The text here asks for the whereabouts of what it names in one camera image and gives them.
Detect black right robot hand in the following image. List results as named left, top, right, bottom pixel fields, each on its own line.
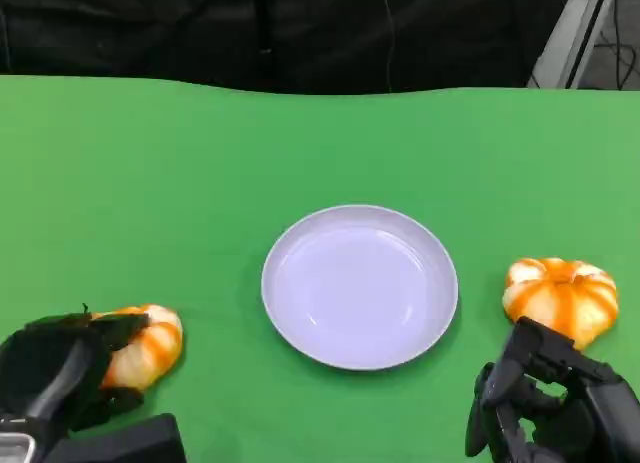
left=464, top=316, right=640, bottom=463

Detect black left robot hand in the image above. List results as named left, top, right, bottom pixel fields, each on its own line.
left=0, top=305, right=152, bottom=463

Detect orange and white bread roll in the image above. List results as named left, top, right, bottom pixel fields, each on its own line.
left=92, top=303, right=185, bottom=390
left=501, top=256, right=620, bottom=353

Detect green table cloth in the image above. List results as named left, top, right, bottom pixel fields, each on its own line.
left=0, top=74, right=640, bottom=463

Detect lilac plate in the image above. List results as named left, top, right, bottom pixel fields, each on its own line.
left=260, top=204, right=460, bottom=372

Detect black fabric backdrop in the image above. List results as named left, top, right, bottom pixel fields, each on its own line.
left=0, top=0, right=576, bottom=95

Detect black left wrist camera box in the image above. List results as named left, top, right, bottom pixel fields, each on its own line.
left=44, top=412, right=187, bottom=463

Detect black floor cables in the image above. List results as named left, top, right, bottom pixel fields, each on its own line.
left=597, top=0, right=640, bottom=90

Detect white aluminium frame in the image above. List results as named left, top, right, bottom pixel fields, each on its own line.
left=527, top=0, right=624, bottom=90

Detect thin black hanging cable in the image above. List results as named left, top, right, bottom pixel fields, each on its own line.
left=382, top=0, right=399, bottom=92

